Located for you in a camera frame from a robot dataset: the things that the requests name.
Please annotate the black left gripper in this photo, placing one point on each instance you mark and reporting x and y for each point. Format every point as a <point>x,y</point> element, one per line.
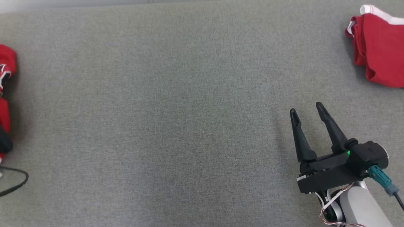
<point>4,142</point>

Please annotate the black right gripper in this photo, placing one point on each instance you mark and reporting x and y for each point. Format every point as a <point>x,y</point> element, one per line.
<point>328,173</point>

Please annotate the red white basketball jersey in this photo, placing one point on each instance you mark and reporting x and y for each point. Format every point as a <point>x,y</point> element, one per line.
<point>5,63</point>

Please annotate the red shorts with white stripe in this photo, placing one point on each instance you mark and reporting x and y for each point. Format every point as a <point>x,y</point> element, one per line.
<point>382,50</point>

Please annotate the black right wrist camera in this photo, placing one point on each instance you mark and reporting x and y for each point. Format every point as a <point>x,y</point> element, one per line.
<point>369,154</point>

